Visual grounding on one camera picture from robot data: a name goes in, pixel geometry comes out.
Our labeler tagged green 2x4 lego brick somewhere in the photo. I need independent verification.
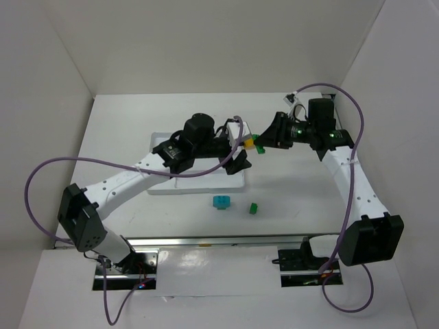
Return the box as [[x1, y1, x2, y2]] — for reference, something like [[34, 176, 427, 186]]
[[256, 145, 265, 154]]

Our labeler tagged yellow lego brick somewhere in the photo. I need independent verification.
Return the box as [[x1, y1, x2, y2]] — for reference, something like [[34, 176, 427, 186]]
[[243, 137, 256, 150]]

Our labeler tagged teal rounded lego brick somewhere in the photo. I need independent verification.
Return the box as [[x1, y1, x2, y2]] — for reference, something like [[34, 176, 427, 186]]
[[212, 195, 231, 210]]

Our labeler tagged small green lego brick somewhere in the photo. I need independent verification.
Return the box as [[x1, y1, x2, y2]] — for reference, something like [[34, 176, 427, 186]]
[[249, 203, 258, 215]]

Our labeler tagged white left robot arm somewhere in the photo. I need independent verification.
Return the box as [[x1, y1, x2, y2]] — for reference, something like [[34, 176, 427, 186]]
[[58, 113, 252, 272]]

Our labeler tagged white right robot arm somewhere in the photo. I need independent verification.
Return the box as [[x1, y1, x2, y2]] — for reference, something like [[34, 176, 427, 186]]
[[255, 94, 404, 271]]

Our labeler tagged white compartment tray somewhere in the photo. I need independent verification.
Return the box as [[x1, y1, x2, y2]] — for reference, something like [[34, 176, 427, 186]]
[[147, 132, 246, 195]]

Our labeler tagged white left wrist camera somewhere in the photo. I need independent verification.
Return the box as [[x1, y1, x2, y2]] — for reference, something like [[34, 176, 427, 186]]
[[226, 121, 252, 147]]

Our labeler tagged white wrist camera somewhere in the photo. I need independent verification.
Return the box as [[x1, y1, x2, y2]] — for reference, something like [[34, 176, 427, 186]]
[[283, 92, 302, 108], [226, 121, 252, 147]]

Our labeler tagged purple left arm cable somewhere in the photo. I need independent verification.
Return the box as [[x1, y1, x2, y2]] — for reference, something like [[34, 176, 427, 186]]
[[24, 115, 245, 326]]

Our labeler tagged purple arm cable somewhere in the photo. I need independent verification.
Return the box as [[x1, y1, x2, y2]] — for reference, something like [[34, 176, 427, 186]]
[[295, 82, 375, 313], [24, 115, 245, 326]]

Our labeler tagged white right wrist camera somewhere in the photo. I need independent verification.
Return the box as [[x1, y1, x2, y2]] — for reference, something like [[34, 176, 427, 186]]
[[283, 92, 302, 108]]

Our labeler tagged aluminium front rail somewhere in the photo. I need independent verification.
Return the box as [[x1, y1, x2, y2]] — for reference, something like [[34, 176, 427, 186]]
[[128, 233, 329, 248]]

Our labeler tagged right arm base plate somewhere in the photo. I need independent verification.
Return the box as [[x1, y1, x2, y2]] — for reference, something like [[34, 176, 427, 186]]
[[272, 249, 343, 288]]

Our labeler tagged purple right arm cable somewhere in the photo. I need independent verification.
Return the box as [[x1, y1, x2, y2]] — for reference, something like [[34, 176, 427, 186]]
[[295, 82, 375, 313]]

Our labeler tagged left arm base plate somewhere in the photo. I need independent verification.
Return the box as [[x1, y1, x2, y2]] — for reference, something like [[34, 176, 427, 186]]
[[92, 249, 158, 291]]

